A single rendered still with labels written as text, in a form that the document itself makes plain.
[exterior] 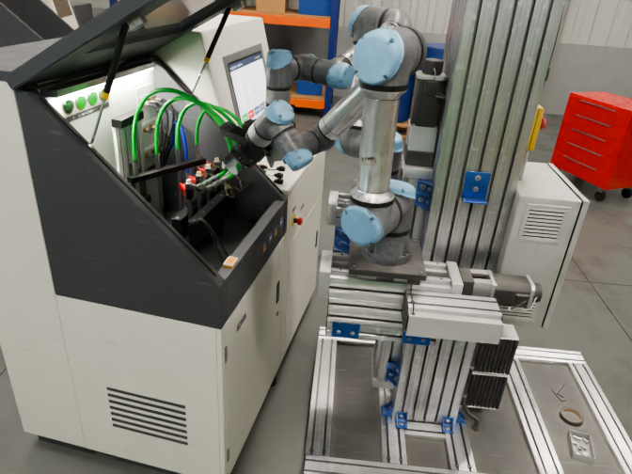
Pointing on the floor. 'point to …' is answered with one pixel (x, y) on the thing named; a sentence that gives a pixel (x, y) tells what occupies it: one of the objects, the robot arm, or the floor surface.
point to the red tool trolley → (597, 141)
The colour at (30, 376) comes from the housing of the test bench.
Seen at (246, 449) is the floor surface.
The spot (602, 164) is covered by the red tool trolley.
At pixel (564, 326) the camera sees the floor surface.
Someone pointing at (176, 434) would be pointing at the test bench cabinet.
